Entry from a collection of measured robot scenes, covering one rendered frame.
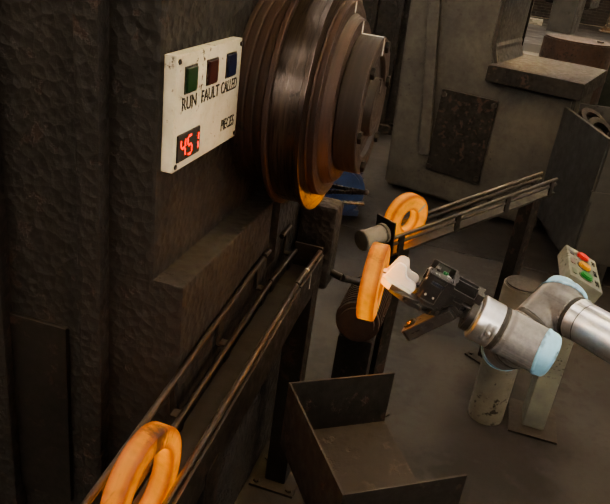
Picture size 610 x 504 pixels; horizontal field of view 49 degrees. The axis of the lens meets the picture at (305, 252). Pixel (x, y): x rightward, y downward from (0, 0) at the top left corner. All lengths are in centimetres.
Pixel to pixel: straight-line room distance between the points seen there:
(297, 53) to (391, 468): 75
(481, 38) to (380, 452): 311
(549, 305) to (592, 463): 108
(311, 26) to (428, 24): 290
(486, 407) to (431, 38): 240
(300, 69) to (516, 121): 291
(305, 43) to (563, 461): 165
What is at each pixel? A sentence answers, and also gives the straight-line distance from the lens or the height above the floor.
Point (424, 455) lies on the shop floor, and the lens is 224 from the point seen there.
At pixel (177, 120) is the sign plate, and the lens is 106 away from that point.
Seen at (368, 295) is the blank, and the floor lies 83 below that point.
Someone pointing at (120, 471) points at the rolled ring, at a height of 75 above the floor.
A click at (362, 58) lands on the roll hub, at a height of 122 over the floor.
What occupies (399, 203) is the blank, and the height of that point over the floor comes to 76.
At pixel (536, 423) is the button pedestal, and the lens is 248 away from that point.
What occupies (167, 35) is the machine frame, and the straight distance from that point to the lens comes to 104.
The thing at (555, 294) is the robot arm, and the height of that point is 82.
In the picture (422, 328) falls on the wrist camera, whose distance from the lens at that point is 134.
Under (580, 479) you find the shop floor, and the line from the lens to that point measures 238.
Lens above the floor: 143
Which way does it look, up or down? 25 degrees down
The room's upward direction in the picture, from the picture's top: 8 degrees clockwise
